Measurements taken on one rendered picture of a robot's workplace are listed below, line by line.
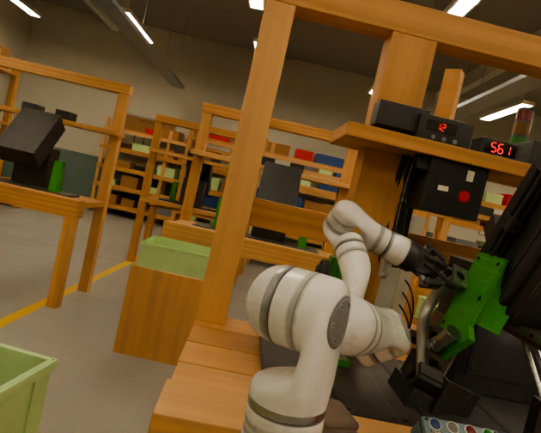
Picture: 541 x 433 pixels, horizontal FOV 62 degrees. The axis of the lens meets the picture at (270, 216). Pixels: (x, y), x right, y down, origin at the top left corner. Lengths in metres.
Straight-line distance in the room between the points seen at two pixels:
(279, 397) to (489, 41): 1.30
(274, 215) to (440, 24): 0.76
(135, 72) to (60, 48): 1.89
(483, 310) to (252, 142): 0.76
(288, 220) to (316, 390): 0.97
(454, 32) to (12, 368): 1.39
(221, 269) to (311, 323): 0.91
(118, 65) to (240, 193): 10.81
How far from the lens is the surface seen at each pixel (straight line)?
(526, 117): 1.62
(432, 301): 1.25
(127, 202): 10.95
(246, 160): 1.34
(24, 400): 0.81
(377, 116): 1.34
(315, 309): 0.48
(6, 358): 0.88
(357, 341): 0.67
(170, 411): 0.85
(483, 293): 1.13
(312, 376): 0.50
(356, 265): 0.98
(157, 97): 11.63
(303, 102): 11.30
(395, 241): 1.11
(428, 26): 1.52
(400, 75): 1.45
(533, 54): 1.64
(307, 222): 1.44
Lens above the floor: 1.30
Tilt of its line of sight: 3 degrees down
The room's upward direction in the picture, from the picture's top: 13 degrees clockwise
